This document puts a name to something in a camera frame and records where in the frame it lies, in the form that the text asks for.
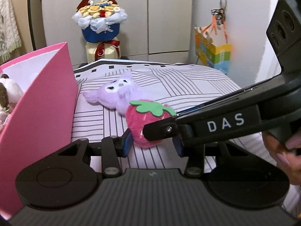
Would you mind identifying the pink strawberry plush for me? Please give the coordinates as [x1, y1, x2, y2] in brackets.
[125, 100, 176, 149]

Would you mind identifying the purple plush toy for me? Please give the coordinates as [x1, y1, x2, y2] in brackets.
[83, 71, 142, 116]

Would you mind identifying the pink cardboard box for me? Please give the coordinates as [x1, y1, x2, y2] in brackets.
[1, 42, 78, 216]

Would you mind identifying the white brown plush toy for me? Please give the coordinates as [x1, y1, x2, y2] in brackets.
[1, 73, 24, 114]

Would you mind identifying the person's right hand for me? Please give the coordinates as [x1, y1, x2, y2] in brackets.
[262, 131, 300, 185]

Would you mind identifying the striped table cloth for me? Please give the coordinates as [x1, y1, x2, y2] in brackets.
[71, 60, 300, 216]

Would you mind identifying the colourful paper gift bag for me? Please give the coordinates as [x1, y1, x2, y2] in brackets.
[194, 15, 232, 74]

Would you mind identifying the beige wardrobe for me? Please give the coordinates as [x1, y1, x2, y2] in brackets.
[42, 0, 192, 66]

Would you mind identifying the flower bouquet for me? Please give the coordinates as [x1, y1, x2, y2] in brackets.
[72, 0, 128, 63]

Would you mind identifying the cream knitted cardigan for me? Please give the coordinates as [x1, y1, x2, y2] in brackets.
[0, 0, 21, 64]

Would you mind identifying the black cable bundle on hook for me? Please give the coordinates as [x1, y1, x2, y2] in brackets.
[211, 0, 228, 27]

